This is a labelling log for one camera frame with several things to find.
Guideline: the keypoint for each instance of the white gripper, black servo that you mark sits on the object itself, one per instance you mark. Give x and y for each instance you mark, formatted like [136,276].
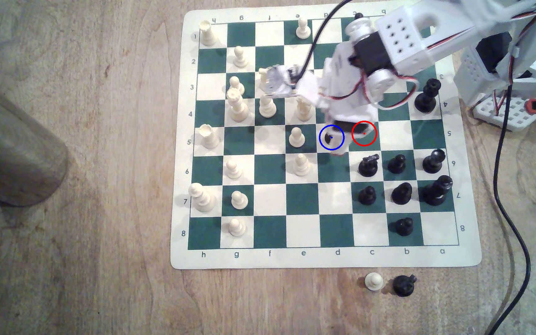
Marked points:
[349,125]

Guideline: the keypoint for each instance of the black chess pawn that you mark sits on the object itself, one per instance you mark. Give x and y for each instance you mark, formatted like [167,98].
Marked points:
[329,138]
[367,197]
[358,16]
[396,165]
[405,227]

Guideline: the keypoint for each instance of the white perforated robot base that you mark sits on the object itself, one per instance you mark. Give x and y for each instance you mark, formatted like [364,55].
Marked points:
[500,115]

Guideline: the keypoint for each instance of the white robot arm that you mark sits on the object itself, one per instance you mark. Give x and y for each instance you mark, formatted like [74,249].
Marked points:
[403,37]

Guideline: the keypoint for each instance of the black chess knight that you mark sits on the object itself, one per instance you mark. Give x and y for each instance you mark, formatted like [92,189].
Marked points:
[368,167]
[403,286]

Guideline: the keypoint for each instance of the white chess pawn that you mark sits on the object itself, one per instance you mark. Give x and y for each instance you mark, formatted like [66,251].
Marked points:
[301,166]
[303,30]
[235,84]
[239,58]
[374,282]
[297,138]
[237,227]
[239,200]
[233,170]

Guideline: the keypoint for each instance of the white chess knight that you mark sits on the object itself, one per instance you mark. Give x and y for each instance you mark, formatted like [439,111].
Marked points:
[303,112]

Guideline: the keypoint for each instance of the black chess bishop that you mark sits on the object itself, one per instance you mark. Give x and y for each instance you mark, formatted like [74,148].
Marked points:
[402,194]

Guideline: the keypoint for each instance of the white chess bishop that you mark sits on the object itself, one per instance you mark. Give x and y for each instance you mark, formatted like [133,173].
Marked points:
[267,108]

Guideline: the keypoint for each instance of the green white chess mat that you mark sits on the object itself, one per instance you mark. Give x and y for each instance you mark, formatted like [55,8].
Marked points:
[270,200]

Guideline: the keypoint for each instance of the black chess queen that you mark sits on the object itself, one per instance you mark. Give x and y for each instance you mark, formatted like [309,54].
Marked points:
[427,100]

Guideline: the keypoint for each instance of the white chess rook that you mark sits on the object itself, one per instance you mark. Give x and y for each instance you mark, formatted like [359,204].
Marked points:
[210,137]
[208,35]
[262,81]

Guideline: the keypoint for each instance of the black chess king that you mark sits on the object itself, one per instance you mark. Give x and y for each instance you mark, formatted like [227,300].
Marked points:
[435,193]

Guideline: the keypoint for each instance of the white chess queen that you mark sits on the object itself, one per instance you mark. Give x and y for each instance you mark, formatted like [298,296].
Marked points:
[238,109]

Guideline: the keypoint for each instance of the white chess king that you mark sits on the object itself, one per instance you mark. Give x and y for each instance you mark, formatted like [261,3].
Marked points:
[201,197]

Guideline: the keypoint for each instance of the metal cylinder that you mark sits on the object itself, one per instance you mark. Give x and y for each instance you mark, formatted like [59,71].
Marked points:
[12,153]

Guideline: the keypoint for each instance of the camera board with white mount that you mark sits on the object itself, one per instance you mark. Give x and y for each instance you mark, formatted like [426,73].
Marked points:
[279,79]

